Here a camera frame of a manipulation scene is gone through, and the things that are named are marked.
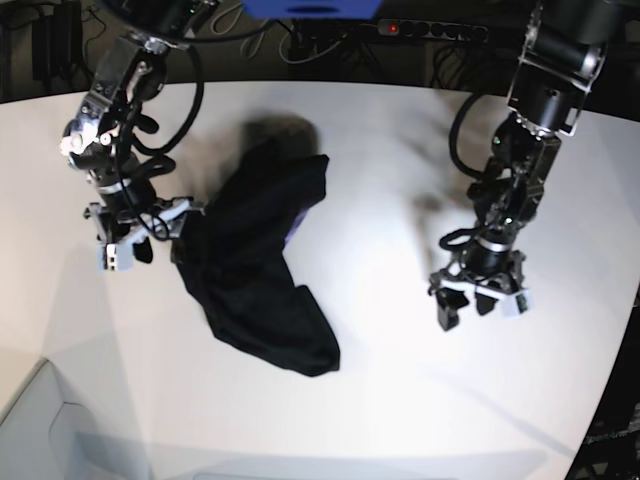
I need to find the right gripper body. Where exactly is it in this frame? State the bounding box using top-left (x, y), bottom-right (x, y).
top-left (83, 182), bottom-right (205, 246)

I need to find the black graphic t-shirt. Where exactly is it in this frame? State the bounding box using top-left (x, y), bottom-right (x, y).
top-left (175, 115), bottom-right (341, 377)

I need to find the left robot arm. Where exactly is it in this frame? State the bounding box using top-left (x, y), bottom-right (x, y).
top-left (428, 1), bottom-right (639, 331)

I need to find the blue box overhead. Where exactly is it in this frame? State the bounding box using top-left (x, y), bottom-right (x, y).
top-left (242, 0), bottom-right (382, 19)

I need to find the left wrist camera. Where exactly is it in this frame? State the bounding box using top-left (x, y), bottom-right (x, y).
top-left (499, 289), bottom-right (532, 318)

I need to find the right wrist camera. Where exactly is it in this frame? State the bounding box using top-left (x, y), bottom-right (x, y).
top-left (97, 243), bottom-right (134, 272)

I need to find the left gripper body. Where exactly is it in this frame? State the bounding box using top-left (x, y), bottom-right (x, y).
top-left (428, 234), bottom-right (527, 301)

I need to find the black device on floor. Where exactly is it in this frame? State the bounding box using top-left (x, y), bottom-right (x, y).
top-left (31, 1), bottom-right (82, 82)

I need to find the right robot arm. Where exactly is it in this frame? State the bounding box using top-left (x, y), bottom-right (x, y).
top-left (59, 1), bottom-right (219, 271)

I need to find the black power strip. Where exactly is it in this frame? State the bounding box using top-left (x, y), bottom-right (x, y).
top-left (376, 19), bottom-right (489, 43)

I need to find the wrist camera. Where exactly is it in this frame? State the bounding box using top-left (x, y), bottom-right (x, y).
top-left (97, 243), bottom-right (134, 272)
top-left (499, 289), bottom-right (532, 318)

